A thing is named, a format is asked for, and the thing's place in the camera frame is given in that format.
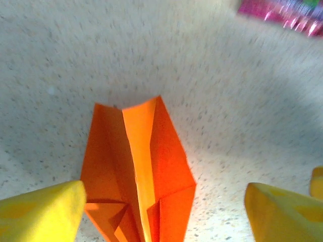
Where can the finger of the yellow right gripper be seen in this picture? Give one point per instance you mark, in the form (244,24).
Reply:
(317,182)

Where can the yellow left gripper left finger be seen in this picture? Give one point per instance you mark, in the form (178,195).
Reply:
(40,214)

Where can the purple candy bag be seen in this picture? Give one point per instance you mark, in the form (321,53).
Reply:
(285,12)

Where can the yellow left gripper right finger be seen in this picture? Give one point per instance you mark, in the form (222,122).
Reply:
(282,216)

